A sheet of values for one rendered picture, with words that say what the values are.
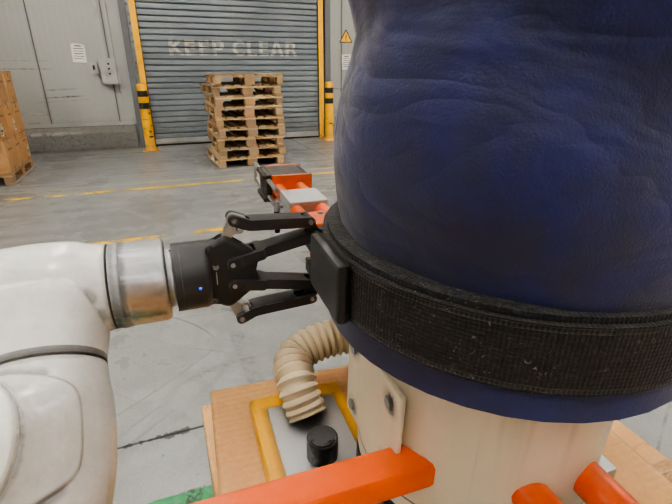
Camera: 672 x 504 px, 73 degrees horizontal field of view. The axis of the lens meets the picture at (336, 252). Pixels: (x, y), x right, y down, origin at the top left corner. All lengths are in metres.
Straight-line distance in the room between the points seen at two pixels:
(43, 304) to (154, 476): 1.53
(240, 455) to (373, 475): 0.23
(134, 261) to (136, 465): 1.58
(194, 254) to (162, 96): 8.93
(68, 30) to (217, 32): 2.44
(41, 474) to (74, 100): 9.24
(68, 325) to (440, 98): 0.38
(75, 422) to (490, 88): 0.38
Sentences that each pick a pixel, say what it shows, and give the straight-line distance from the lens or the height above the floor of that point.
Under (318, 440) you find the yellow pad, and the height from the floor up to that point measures 1.08.
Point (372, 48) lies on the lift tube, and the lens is 0.22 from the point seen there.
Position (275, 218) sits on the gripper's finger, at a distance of 0.51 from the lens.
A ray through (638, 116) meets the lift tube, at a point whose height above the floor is 1.37.
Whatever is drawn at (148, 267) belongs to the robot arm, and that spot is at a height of 1.20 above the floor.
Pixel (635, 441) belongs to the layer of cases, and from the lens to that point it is 1.39.
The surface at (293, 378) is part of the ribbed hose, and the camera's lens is 0.45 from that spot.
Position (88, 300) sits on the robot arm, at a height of 1.18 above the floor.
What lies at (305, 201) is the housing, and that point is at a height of 1.19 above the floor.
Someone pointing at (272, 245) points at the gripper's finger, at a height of 1.20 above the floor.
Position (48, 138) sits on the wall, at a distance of 9.55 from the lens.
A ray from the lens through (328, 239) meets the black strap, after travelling 0.25.
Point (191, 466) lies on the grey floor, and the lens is 1.95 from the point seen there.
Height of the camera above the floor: 1.38
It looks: 22 degrees down
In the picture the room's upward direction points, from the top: straight up
